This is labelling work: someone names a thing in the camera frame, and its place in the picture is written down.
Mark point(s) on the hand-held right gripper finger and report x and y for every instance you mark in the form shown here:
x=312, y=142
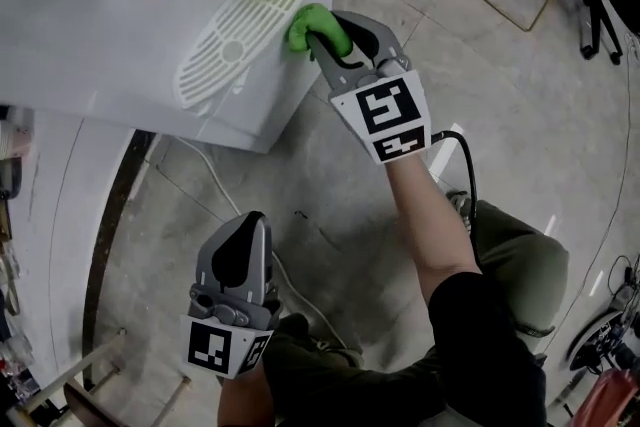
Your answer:
x=387, y=42
x=335, y=75

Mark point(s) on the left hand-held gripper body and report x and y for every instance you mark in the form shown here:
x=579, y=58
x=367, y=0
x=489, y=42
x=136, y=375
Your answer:
x=225, y=345

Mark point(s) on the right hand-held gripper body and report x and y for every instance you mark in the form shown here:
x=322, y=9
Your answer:
x=385, y=115

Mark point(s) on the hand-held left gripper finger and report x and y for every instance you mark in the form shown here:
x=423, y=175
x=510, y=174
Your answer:
x=269, y=260
x=205, y=260

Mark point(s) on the green cloth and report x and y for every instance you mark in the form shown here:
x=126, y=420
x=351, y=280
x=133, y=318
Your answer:
x=315, y=27

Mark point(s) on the white water dispenser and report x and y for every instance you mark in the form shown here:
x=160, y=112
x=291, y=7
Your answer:
x=100, y=40

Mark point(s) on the person's left forearm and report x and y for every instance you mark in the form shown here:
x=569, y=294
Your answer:
x=245, y=400

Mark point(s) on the person's right forearm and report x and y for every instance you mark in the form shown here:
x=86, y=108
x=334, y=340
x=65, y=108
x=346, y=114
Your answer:
x=430, y=225

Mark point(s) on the person's left leg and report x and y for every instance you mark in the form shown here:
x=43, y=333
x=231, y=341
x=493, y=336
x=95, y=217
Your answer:
x=325, y=390

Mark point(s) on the white drip tray grille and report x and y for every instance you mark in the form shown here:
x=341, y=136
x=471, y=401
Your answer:
x=225, y=50

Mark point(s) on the person's right shoe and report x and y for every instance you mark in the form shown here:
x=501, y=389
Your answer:
x=460, y=207

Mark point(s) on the person's black shirt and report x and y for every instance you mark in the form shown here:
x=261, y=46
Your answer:
x=475, y=340

